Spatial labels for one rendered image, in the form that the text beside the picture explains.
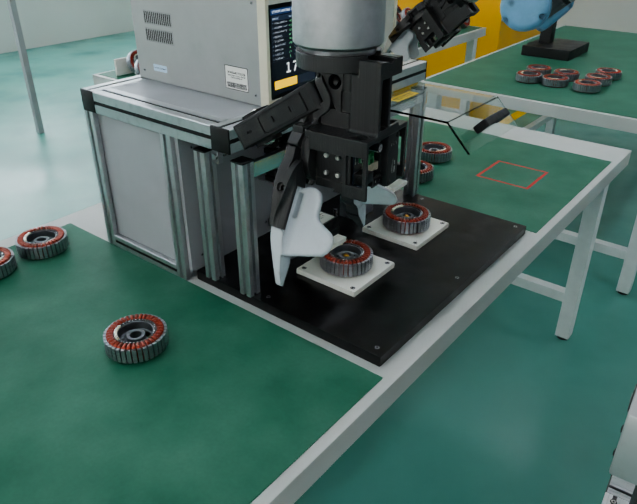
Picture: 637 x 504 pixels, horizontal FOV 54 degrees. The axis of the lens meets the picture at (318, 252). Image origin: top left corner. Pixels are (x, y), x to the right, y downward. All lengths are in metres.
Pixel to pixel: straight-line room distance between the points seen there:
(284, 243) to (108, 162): 0.95
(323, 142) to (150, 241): 0.95
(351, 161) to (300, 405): 0.58
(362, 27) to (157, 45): 0.95
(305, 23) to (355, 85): 0.06
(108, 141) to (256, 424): 0.72
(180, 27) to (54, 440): 0.80
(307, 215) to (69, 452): 0.61
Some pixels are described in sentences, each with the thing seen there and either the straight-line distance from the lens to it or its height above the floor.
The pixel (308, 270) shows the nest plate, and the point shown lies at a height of 0.78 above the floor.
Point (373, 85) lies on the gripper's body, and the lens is 0.51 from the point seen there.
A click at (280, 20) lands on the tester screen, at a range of 1.21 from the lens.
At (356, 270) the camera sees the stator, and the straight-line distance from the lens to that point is 1.28.
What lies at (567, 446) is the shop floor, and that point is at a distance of 2.15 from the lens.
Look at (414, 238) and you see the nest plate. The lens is 1.45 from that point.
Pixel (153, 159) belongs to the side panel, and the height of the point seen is 1.00.
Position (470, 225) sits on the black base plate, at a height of 0.77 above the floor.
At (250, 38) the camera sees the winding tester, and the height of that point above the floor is 1.24.
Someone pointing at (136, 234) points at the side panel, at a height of 0.80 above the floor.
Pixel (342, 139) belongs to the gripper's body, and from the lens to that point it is 0.52.
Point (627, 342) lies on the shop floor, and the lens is 2.66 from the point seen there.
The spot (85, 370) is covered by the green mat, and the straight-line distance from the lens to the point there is 1.17.
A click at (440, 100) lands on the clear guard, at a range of 1.48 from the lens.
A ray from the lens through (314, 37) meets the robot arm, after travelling 0.51.
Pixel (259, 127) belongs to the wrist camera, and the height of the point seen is 1.28.
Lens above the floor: 1.46
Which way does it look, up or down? 29 degrees down
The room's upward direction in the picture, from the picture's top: straight up
